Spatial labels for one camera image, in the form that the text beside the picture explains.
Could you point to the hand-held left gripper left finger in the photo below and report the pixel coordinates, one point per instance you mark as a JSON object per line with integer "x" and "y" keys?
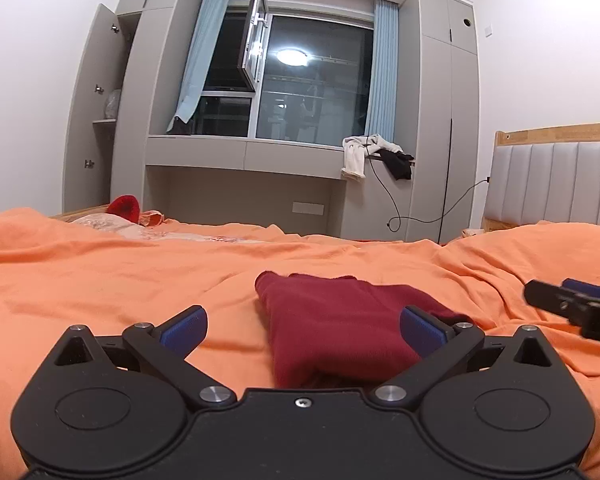
{"x": 184, "y": 331}

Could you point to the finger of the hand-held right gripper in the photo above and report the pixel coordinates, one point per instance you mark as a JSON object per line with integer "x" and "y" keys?
{"x": 592, "y": 290}
{"x": 555, "y": 300}

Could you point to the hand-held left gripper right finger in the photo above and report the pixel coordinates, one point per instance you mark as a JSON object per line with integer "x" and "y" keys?
{"x": 423, "y": 332}

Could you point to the dark red shirt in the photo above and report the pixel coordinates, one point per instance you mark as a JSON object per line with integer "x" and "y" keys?
{"x": 330, "y": 320}

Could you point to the orange blanket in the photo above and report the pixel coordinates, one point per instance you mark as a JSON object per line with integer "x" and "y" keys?
{"x": 130, "y": 270}

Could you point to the peach garment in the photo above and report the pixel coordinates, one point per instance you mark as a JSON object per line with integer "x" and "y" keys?
{"x": 151, "y": 218}

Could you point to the pale printed pillow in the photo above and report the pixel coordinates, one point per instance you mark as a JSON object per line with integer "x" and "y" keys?
{"x": 110, "y": 222}

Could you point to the grey window desk unit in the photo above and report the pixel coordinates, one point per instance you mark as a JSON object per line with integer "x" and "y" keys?
{"x": 245, "y": 180}

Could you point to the black garment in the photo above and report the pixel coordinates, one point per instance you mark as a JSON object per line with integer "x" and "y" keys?
{"x": 399, "y": 164}

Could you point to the white garment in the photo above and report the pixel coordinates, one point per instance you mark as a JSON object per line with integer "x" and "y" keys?
{"x": 354, "y": 157}

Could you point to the grey closed wardrobe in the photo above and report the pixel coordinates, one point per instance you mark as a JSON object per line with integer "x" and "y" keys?
{"x": 442, "y": 125}

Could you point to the grey open wardrobe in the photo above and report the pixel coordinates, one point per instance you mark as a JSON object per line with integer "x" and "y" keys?
{"x": 125, "y": 110}

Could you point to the silvery crumpled bag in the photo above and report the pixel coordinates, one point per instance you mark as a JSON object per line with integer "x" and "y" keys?
{"x": 113, "y": 105}

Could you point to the light blue curtain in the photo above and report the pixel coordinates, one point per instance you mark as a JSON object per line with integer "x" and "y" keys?
{"x": 382, "y": 70}
{"x": 200, "y": 50}

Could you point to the window with open sash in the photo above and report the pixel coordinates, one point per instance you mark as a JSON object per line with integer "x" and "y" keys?
{"x": 300, "y": 75}

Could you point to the padded headboard with wood frame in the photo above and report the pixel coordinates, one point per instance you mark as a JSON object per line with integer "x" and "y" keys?
{"x": 555, "y": 185}

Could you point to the white wall socket plate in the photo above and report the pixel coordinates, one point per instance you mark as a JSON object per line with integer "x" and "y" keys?
{"x": 308, "y": 207}

